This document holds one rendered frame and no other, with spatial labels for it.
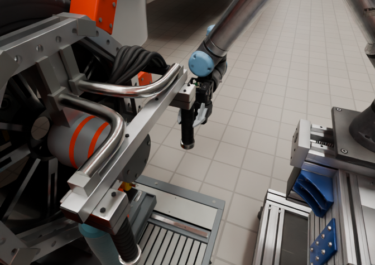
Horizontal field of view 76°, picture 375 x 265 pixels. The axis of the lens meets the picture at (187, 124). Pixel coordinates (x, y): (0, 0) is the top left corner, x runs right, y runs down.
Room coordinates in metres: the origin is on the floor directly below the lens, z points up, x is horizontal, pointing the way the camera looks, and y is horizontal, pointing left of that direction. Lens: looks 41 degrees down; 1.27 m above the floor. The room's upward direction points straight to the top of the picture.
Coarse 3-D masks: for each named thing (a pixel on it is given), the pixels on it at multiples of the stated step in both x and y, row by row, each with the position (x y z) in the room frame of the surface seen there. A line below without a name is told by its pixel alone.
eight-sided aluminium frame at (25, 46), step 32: (32, 32) 0.45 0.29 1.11; (64, 32) 0.46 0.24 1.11; (96, 32) 0.55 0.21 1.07; (0, 64) 0.33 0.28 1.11; (32, 64) 0.38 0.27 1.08; (0, 96) 0.31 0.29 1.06; (0, 224) 0.20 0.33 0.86; (64, 224) 0.31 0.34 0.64; (0, 256) 0.17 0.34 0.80; (32, 256) 0.20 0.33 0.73
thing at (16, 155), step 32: (96, 64) 0.66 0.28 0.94; (32, 96) 0.45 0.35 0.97; (96, 96) 0.69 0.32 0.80; (0, 128) 0.36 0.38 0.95; (0, 160) 0.33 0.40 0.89; (32, 160) 0.39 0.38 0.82; (0, 192) 0.41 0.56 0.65; (32, 192) 0.42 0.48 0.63; (64, 192) 0.43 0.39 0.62; (32, 224) 0.29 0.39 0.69
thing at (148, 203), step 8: (144, 192) 0.72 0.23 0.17; (136, 200) 0.67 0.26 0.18; (144, 200) 0.69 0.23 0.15; (152, 200) 0.68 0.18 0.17; (144, 208) 0.64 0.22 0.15; (152, 208) 0.66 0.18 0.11; (136, 216) 0.60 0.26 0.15; (144, 216) 0.59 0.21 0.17; (136, 224) 0.56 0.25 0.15; (144, 224) 0.58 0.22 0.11; (136, 232) 0.51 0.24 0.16; (136, 240) 0.50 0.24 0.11
